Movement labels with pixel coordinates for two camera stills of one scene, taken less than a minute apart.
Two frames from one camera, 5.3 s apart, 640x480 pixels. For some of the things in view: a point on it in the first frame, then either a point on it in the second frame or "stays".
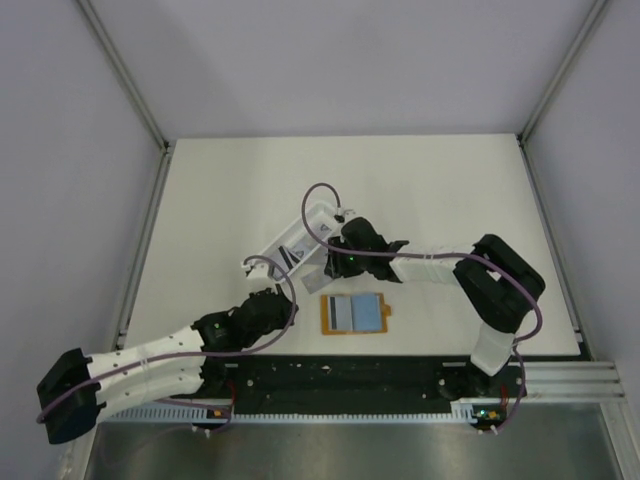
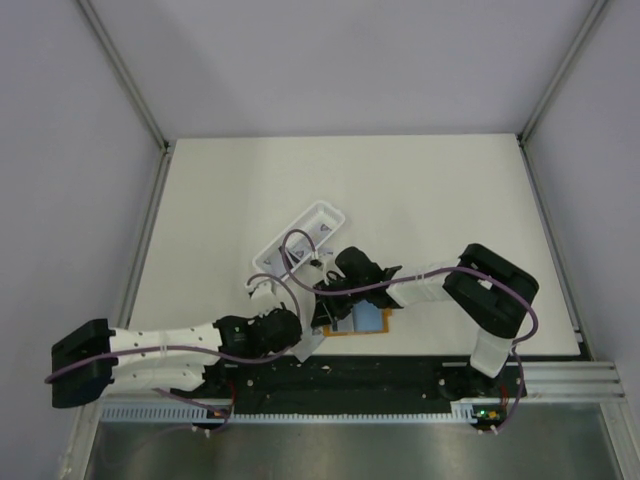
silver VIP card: (315, 281) → (306, 346)
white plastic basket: (310, 236) stays
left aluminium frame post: (167, 151) stays
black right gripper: (337, 268) → (328, 311)
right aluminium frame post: (554, 80) stays
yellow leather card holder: (354, 313) stays
